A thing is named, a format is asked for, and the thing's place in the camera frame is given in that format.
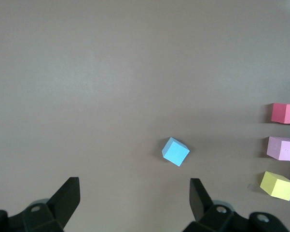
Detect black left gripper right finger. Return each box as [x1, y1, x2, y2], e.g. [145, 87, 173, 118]
[184, 178, 288, 232]

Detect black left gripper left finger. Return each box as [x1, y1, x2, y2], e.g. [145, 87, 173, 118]
[0, 176, 81, 232]

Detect yellow foam cube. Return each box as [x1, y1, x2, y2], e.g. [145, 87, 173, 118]
[259, 171, 290, 202]

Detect pink foam cube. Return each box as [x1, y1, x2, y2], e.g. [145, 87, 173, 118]
[265, 135, 290, 162]

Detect red foam cube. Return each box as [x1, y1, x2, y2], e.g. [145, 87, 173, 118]
[270, 102, 290, 125]

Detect light blue foam cube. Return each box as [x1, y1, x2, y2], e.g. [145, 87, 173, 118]
[161, 136, 191, 168]

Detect brown table cover mat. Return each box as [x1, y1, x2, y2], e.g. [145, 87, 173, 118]
[0, 0, 290, 232]

